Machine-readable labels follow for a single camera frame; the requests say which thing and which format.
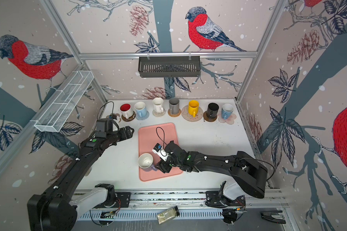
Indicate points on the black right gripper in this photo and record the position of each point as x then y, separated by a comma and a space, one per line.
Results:
162, 165

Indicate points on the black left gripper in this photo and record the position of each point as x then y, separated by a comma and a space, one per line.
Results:
125, 135

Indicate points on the dark brown glossy coaster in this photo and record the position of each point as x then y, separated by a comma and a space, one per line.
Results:
130, 118

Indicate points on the white purple handled mug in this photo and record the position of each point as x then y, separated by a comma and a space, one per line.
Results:
146, 162

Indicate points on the grey round felt coaster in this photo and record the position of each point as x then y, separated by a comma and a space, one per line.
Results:
138, 117

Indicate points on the red interior white mug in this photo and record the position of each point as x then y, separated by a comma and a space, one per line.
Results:
126, 110

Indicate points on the light blue mug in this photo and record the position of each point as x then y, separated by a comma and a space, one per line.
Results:
140, 108

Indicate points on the multicolour zigzag woven coaster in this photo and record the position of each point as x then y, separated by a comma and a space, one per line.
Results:
156, 114

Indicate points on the white faceted mug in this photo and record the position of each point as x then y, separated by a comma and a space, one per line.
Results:
158, 105

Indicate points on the round bunny print coaster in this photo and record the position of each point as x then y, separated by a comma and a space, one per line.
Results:
185, 114

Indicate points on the grey mug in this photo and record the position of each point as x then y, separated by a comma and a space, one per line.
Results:
174, 106

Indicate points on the brown round wooden coaster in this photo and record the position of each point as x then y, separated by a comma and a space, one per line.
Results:
212, 118

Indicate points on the yellow mug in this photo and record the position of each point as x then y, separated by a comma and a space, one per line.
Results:
193, 108

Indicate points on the black mug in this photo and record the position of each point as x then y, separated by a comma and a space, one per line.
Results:
212, 109

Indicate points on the pink flower shaped coaster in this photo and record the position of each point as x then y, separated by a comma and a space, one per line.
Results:
230, 120

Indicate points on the white blue handled mug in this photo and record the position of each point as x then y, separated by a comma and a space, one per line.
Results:
226, 111

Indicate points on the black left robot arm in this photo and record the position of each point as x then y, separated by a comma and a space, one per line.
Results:
52, 210

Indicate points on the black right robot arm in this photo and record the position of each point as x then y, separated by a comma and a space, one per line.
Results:
247, 172

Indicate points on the brown rattan woven coaster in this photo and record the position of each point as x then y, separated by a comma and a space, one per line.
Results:
174, 115

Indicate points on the pink rectangular tray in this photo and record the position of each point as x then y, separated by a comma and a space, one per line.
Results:
147, 139

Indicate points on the fallen spice jar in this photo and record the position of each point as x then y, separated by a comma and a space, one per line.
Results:
168, 214

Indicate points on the black clamp tool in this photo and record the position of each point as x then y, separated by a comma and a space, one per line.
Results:
273, 216

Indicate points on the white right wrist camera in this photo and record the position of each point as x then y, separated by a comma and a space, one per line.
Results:
159, 150

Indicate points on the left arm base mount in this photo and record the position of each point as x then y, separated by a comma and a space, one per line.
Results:
110, 201

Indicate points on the white wire mesh shelf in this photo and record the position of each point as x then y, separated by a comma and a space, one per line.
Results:
55, 115

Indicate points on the black hanging wire basket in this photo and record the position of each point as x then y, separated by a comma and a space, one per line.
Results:
169, 67

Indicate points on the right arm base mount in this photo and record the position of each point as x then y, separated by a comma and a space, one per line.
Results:
232, 208

